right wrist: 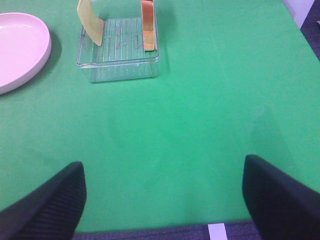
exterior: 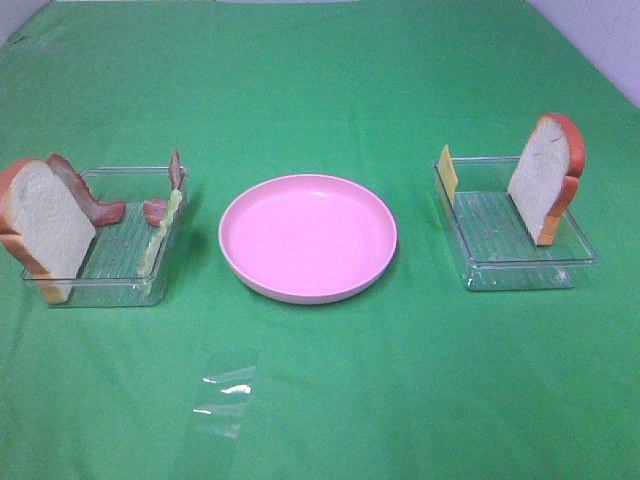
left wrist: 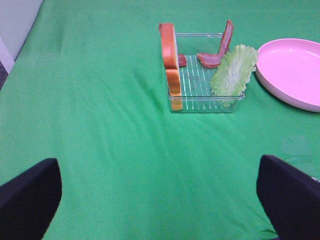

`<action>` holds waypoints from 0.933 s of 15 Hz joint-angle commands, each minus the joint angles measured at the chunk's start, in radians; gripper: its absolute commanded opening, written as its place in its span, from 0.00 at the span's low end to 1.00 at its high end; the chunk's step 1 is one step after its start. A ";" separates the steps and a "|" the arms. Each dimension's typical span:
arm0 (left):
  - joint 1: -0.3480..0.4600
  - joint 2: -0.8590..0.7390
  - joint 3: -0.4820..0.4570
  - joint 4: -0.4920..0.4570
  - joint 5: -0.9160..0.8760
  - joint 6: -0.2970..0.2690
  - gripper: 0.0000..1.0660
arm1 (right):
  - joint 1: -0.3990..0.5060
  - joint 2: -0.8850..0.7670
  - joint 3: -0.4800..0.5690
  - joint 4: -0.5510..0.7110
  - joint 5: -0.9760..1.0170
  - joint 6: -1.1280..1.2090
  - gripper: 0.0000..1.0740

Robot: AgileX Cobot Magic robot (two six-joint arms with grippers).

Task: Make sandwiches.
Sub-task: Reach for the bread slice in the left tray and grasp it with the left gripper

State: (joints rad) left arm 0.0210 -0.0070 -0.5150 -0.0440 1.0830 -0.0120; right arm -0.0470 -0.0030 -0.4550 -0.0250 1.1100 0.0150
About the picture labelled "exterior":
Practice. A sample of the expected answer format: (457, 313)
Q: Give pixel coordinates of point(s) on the clear plastic tray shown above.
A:
(117, 271)
(488, 241)

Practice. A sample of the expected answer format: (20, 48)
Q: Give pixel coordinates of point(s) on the yellow toy cheese slice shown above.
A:
(447, 172)

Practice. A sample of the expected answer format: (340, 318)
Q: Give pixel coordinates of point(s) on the left clear plastic tray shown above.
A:
(117, 271)

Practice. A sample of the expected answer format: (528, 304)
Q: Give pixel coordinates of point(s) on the clear tape patch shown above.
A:
(224, 393)

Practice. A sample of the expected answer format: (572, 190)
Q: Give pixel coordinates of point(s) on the pink round plate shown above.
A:
(308, 238)

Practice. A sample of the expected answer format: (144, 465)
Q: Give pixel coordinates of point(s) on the right clear plastic tray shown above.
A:
(488, 241)

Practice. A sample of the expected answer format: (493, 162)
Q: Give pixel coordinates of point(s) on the toy bread slice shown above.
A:
(42, 224)
(547, 175)

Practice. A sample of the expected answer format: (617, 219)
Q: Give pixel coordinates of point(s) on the toy lettuce leaf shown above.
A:
(160, 235)

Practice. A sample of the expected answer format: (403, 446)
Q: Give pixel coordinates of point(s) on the toy bacon strip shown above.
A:
(99, 213)
(154, 209)

